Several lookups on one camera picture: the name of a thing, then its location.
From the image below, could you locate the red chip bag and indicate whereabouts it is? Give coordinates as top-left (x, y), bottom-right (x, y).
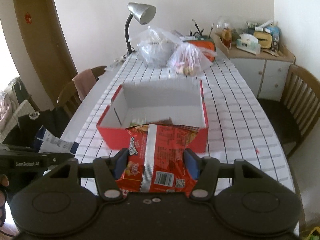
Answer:
top-left (117, 124), bottom-right (197, 196)

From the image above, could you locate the person's left hand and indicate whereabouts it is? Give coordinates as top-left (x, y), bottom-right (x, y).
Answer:
top-left (0, 174), bottom-right (9, 226)

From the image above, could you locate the white grid tablecloth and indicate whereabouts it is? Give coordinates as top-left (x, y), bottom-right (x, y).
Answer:
top-left (62, 53), bottom-right (294, 189)

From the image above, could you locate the pale green snack packet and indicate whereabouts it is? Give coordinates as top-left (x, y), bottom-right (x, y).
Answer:
top-left (129, 118), bottom-right (146, 127)

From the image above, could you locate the red cardboard box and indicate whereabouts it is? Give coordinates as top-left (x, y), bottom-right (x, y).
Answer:
top-left (97, 78), bottom-right (209, 153)

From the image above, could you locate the left wooden chair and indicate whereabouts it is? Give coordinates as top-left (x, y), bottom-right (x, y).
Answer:
top-left (57, 66), bottom-right (107, 118)

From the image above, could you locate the wooden chair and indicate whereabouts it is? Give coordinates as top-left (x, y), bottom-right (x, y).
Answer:
top-left (258, 64), bottom-right (319, 159)
top-left (57, 66), bottom-right (107, 118)

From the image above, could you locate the pink cloth on chair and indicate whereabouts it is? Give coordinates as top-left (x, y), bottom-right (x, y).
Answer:
top-left (72, 69), bottom-right (97, 101)

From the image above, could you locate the right wooden chair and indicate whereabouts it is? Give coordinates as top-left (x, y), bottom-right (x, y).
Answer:
top-left (258, 64), bottom-right (319, 159)

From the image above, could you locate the pink plastic bag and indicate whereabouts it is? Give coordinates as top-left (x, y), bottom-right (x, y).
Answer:
top-left (167, 42), bottom-right (217, 76)

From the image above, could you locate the white cabinet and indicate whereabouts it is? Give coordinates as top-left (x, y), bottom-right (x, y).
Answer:
top-left (213, 34), bottom-right (296, 101)

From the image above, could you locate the orange container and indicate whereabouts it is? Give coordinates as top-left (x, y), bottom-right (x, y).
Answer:
top-left (187, 40), bottom-right (216, 62)

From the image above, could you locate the clear plastic bag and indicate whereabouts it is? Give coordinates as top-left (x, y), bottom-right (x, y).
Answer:
top-left (128, 25), bottom-right (183, 68)

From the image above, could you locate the tissue box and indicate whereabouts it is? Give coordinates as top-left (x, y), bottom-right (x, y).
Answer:
top-left (236, 34), bottom-right (261, 55)

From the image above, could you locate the amber liquid bottle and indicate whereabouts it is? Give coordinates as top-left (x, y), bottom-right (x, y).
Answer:
top-left (222, 23), bottom-right (232, 49)

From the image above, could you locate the brown wooden door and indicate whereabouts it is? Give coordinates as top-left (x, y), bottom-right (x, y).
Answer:
top-left (13, 0), bottom-right (77, 106)

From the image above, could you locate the silver desk lamp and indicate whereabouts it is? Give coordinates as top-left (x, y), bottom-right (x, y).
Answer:
top-left (124, 2), bottom-right (156, 55)

